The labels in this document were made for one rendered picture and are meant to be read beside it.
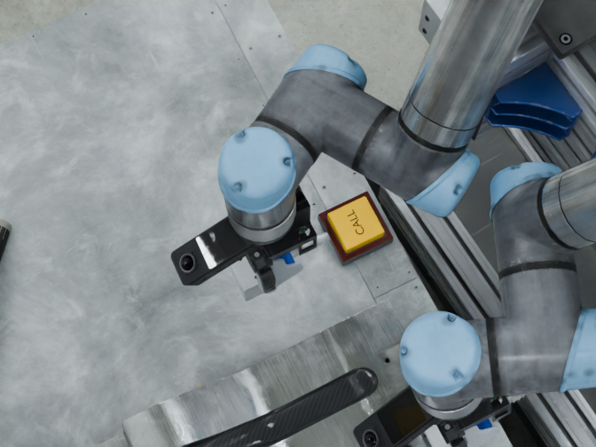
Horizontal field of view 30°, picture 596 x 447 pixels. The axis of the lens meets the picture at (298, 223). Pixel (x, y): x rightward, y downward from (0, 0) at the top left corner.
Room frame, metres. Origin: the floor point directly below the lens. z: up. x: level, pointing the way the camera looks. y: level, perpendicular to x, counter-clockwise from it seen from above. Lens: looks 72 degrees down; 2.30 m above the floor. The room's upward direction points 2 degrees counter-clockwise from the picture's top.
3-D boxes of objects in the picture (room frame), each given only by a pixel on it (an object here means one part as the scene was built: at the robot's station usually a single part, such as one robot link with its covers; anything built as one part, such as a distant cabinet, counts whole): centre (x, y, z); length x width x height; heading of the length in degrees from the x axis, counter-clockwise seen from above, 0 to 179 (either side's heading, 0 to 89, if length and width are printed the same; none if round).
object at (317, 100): (0.46, -0.03, 1.25); 0.11 x 0.11 x 0.08; 56
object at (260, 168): (0.39, 0.04, 1.25); 0.09 x 0.08 x 0.11; 146
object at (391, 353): (0.26, -0.13, 0.87); 0.05 x 0.05 x 0.04; 25
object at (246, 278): (0.39, 0.02, 0.93); 0.13 x 0.05 x 0.05; 115
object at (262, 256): (0.39, 0.03, 1.09); 0.09 x 0.08 x 0.12; 115
